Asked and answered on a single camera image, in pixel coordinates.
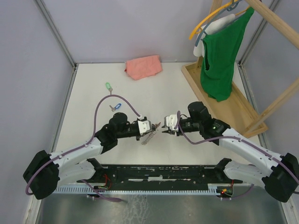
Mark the metal key organizer red handle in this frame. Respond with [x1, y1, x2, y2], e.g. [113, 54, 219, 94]
[141, 122, 161, 145]

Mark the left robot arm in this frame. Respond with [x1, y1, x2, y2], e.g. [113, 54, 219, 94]
[23, 112, 156, 200]

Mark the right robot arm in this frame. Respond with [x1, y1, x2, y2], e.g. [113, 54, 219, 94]
[163, 101, 299, 203]

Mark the key with blue tag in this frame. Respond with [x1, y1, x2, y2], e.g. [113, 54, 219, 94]
[109, 103, 121, 112]

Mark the wooden clothes rack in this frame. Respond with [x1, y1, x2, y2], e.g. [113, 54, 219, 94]
[181, 0, 299, 139]

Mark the key with green tag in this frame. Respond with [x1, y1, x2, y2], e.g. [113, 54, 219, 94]
[105, 82, 113, 95]

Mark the folded pink cloth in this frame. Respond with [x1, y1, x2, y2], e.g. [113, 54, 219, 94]
[124, 55, 163, 81]

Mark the white garment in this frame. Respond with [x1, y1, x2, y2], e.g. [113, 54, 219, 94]
[193, 14, 235, 57]

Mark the green shirt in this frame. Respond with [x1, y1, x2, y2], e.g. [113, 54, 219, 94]
[200, 7, 254, 102]

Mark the blue grey hanger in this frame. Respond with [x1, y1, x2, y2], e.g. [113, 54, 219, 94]
[189, 0, 250, 50]

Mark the yellow hanger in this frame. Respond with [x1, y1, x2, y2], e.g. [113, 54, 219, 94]
[189, 0, 239, 40]

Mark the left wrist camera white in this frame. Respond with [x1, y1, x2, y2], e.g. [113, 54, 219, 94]
[137, 120, 152, 136]

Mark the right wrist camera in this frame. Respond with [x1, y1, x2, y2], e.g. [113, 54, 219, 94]
[162, 114, 179, 131]

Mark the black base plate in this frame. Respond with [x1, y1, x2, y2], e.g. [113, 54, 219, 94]
[87, 164, 242, 190]

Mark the white cable duct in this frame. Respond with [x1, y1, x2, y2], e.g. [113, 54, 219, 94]
[54, 184, 220, 196]

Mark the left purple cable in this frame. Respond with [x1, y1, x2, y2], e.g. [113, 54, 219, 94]
[25, 94, 144, 203]

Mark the purple cable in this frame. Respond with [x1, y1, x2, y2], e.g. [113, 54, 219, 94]
[25, 94, 144, 203]
[176, 111, 299, 200]

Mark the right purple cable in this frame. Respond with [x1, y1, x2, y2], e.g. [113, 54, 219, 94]
[176, 111, 299, 200]

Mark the aluminium corner frame post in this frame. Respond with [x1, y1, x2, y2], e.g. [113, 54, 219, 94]
[34, 0, 79, 68]

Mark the right aluminium frame post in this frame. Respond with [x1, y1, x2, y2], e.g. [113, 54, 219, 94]
[238, 0, 281, 68]

